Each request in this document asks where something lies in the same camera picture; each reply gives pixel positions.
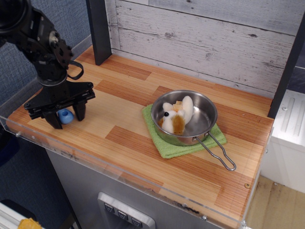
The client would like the clear acrylic guard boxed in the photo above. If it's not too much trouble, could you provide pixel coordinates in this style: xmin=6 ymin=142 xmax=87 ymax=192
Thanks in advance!
xmin=5 ymin=48 xmax=273 ymax=228

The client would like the blue grey scoop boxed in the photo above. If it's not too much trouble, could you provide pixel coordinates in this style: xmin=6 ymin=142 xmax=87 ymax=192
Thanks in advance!
xmin=58 ymin=109 xmax=74 ymax=125

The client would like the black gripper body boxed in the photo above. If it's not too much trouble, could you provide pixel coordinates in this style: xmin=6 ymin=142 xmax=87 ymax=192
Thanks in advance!
xmin=24 ymin=81 xmax=95 ymax=119

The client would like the silver button panel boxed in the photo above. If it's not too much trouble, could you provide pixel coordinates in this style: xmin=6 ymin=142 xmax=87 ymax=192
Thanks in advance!
xmin=97 ymin=192 xmax=156 ymax=229

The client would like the yellow tape bundle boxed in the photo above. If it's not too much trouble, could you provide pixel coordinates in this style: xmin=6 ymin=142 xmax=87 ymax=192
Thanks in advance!
xmin=17 ymin=218 xmax=42 ymax=229

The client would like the black post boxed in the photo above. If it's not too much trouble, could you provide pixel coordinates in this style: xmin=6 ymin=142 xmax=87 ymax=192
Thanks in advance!
xmin=86 ymin=0 xmax=112 ymax=65
xmin=267 ymin=14 xmax=305 ymax=119

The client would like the grey cabinet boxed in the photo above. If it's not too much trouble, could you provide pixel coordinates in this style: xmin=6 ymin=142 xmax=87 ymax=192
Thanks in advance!
xmin=47 ymin=151 xmax=241 ymax=229

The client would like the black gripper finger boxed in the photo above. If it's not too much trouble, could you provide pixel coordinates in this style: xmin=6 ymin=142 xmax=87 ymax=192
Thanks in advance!
xmin=73 ymin=101 xmax=87 ymax=121
xmin=43 ymin=113 xmax=62 ymax=129

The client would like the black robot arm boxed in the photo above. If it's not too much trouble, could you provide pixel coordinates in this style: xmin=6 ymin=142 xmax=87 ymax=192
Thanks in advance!
xmin=0 ymin=0 xmax=95 ymax=129

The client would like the black left post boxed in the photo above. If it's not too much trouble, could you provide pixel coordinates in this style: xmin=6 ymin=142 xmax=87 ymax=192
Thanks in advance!
xmin=86 ymin=0 xmax=112 ymax=65

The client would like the white aluminium rail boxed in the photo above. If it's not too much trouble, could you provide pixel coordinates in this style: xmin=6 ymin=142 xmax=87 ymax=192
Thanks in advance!
xmin=272 ymin=90 xmax=305 ymax=146

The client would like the white brown plush toy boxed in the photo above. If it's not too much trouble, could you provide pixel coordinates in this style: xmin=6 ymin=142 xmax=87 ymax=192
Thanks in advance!
xmin=158 ymin=95 xmax=193 ymax=135

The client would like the black right post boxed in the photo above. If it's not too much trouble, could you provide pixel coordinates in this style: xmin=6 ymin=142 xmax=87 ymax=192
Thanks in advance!
xmin=267 ymin=14 xmax=305 ymax=119

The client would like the stainless steel pot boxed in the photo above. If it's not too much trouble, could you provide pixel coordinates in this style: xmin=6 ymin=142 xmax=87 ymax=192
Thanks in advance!
xmin=151 ymin=90 xmax=236 ymax=171

